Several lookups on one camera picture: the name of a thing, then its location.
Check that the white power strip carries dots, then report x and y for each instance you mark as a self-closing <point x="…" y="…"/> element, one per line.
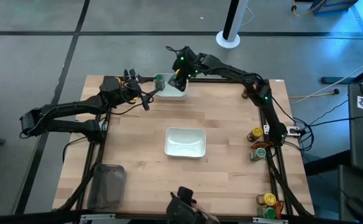
<point x="293" y="130"/>

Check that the black computer mouse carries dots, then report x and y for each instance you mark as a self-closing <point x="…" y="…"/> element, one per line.
<point x="358" y="207"/>

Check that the black-white pole with round base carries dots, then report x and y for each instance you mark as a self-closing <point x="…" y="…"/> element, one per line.
<point x="228" y="42"/>

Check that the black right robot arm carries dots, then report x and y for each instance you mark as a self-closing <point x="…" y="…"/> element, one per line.
<point x="231" y="73"/>

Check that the black desk frame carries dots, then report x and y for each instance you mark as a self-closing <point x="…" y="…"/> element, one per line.
<point x="340" y="80"/>

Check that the black table frame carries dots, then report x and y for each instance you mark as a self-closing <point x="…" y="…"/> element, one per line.
<point x="215" y="80"/>

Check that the silver aluminium bracket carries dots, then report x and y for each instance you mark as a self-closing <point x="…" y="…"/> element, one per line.
<point x="97" y="217"/>
<point x="270" y="221"/>

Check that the white plastic bin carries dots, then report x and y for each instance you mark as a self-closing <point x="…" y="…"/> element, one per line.
<point x="184" y="144"/>
<point x="172" y="95"/>

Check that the orange-brown snack packet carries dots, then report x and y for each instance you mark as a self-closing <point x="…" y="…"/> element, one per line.
<point x="260" y="145"/>
<point x="280" y="210"/>

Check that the grey plastic bin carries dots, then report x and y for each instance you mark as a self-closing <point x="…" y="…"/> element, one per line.
<point x="107" y="186"/>

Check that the orange brown wrapper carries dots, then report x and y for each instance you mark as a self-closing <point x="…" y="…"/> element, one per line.
<point x="245" y="94"/>

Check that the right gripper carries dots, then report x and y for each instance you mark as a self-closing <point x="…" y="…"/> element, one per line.
<point x="184" y="65"/>

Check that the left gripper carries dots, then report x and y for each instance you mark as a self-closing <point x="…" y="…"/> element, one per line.
<point x="135" y="88"/>

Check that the yellow-lid dark spice jar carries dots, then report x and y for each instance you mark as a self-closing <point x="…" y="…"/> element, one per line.
<point x="256" y="133"/>
<point x="268" y="199"/>

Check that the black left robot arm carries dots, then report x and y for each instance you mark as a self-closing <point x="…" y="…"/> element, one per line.
<point x="110" y="91"/>

